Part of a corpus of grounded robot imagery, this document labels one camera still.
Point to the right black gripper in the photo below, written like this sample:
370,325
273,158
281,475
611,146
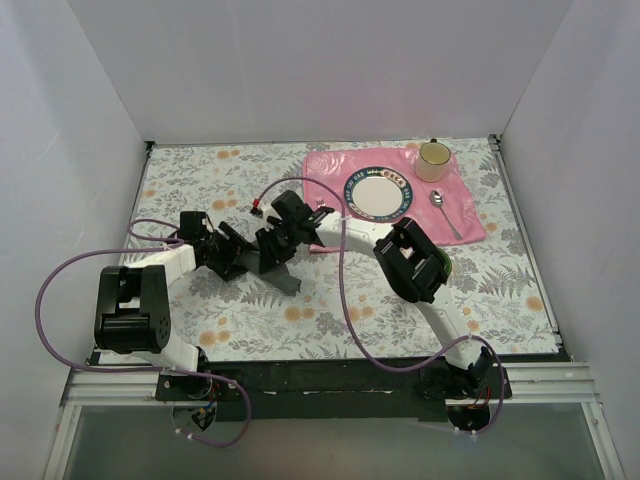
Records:
273,245

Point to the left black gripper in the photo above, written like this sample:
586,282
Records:
230,251

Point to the green bowl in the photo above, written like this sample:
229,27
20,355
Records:
447,262

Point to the pink placemat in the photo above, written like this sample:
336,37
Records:
329,170

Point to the grey cloth napkin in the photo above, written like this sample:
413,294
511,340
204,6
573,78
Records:
278,277

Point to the cream mug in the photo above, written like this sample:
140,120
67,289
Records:
433,161

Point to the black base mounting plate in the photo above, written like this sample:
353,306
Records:
343,389

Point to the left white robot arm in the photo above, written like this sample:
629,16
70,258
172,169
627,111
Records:
133,307

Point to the white plate blue rim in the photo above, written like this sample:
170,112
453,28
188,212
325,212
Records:
378,194

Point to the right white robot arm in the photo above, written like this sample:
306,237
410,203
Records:
415,269

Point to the silver spoon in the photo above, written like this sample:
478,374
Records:
437,201

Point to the aluminium frame rail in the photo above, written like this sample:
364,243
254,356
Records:
531,383

